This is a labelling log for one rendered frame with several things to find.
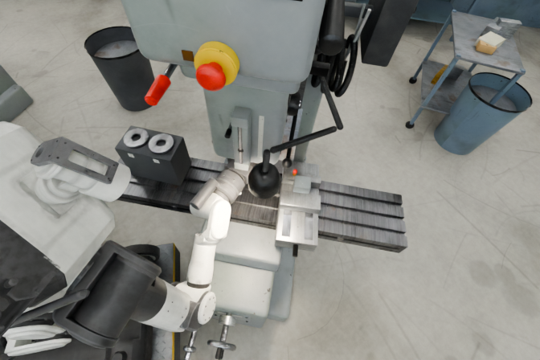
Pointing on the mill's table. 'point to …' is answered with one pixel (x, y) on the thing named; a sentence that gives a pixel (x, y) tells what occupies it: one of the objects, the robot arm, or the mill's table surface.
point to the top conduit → (334, 10)
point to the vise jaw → (300, 202)
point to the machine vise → (288, 219)
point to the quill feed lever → (292, 124)
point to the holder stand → (154, 155)
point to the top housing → (227, 7)
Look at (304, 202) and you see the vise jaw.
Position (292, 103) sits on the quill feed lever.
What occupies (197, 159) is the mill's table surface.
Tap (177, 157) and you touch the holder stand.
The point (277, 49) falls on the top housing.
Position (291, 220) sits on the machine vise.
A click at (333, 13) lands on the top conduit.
